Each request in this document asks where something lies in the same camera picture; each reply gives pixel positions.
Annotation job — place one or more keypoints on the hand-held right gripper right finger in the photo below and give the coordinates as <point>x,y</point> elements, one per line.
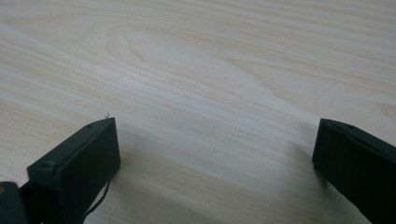
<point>358,161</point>

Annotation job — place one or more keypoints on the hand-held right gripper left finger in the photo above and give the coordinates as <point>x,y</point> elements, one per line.
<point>77,158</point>

